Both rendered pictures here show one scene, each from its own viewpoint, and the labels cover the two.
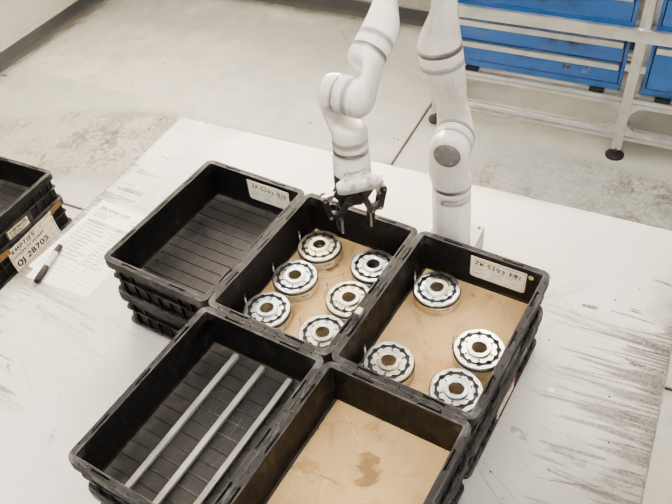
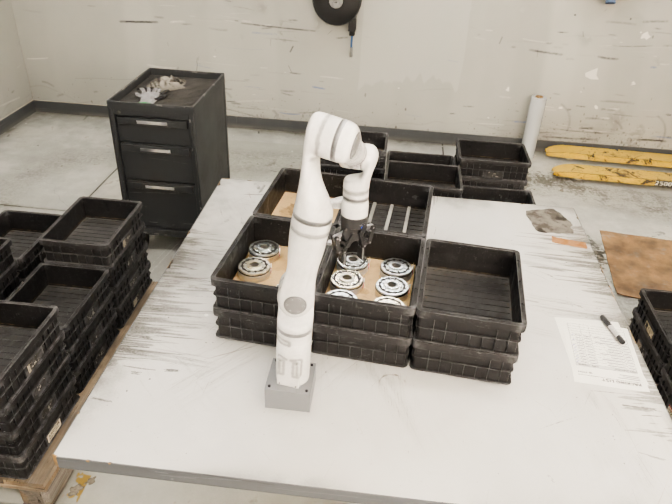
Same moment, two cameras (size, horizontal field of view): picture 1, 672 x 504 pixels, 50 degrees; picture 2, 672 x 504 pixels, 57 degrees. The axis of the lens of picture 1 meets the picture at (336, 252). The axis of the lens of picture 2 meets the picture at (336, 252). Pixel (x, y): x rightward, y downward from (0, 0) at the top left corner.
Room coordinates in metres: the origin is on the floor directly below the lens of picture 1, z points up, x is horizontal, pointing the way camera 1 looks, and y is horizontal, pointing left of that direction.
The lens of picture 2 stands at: (2.45, -0.74, 1.96)
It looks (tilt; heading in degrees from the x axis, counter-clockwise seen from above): 32 degrees down; 154
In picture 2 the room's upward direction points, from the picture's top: 3 degrees clockwise
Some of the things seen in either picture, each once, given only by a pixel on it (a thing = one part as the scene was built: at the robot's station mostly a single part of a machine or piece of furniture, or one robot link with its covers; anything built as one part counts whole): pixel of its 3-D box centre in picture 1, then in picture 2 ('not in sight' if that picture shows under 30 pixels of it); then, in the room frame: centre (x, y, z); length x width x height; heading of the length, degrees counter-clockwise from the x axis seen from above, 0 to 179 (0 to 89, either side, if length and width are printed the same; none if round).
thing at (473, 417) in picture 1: (444, 317); (277, 253); (0.91, -0.20, 0.92); 0.40 x 0.30 x 0.02; 145
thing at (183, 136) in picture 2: not in sight; (177, 162); (-0.90, -0.17, 0.45); 0.60 x 0.45 x 0.90; 150
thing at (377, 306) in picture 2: (316, 268); (372, 267); (1.08, 0.04, 0.92); 0.40 x 0.30 x 0.02; 145
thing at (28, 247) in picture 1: (37, 245); not in sight; (1.83, 1.00, 0.41); 0.31 x 0.02 x 0.16; 150
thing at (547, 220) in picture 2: not in sight; (549, 219); (0.75, 1.08, 0.71); 0.22 x 0.19 x 0.01; 150
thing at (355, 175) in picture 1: (353, 162); (351, 200); (1.11, -0.05, 1.18); 0.11 x 0.09 x 0.06; 9
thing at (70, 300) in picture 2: not in sight; (60, 327); (0.24, -0.90, 0.31); 0.40 x 0.30 x 0.34; 150
